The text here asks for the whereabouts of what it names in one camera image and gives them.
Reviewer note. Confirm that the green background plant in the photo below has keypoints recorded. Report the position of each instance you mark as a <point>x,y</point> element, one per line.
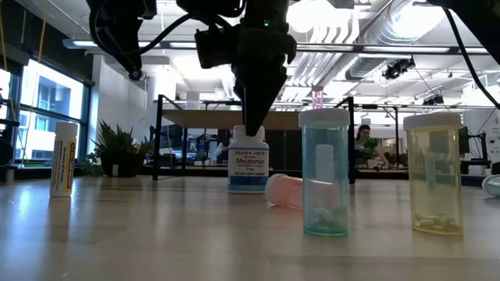
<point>371,143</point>

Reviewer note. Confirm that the wooden shelf black metal legs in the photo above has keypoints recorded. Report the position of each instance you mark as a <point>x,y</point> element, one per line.
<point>203,119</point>

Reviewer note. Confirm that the black computer monitor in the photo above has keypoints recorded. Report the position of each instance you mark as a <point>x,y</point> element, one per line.
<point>464,140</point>

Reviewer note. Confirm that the yellow pill bottle white cap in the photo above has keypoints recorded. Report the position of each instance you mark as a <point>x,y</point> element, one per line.
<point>431,121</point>

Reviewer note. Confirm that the white Melatonin supplement bottle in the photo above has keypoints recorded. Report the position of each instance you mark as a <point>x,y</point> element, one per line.
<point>248,168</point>

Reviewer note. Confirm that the slim white yellow-label bottle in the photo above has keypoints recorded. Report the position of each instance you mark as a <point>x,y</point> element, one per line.
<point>62,164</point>

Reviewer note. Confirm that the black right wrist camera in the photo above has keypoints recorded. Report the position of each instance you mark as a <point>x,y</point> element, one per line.
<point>215,47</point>

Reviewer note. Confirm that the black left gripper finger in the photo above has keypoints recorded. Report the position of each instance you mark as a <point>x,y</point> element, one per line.
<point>125,39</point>

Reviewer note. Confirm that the large window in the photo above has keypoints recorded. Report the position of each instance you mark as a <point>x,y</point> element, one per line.
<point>51,101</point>

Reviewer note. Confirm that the black aluminium table frame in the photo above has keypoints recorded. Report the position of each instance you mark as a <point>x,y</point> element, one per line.
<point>31,172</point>

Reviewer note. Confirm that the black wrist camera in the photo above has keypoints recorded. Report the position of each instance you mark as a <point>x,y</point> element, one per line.
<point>215,47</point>
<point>149,8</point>

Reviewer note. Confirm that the green pill bottle white cap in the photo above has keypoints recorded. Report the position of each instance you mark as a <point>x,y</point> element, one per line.
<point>493,186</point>

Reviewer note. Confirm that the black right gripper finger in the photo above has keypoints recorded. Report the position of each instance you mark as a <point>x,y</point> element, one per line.
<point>259,97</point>
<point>240,97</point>

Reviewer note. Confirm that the teal pill bottle white cap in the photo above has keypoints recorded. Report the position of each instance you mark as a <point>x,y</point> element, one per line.
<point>324,117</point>

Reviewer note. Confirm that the person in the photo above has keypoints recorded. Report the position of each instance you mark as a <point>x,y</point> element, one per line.
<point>362,132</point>
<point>222,150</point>

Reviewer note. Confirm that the black office chair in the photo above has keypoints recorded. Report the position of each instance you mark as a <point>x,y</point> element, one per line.
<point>6,152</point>

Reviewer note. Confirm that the potted green succulent plant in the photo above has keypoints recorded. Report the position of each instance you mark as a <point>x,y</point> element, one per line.
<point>117,156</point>

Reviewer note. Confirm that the pink vial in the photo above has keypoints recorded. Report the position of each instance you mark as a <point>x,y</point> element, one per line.
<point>283,191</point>

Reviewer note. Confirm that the clear pill bottle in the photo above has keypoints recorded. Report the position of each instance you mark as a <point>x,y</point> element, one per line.
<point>192,100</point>

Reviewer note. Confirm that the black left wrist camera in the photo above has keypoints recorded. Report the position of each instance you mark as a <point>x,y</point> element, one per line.
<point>149,8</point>

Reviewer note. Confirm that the long linear ceiling light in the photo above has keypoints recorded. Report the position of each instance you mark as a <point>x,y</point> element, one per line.
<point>406,49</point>

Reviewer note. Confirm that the black ceiling track light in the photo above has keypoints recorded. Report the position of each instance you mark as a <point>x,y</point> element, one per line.
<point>431,100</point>
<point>396,70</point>

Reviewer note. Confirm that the silver ceiling air duct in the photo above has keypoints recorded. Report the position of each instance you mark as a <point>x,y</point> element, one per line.
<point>390,27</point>

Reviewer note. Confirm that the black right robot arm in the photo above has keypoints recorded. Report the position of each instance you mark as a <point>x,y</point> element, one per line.
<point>480,23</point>

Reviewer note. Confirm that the black round ceiling speaker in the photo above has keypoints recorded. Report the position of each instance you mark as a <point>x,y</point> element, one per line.
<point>135,74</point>

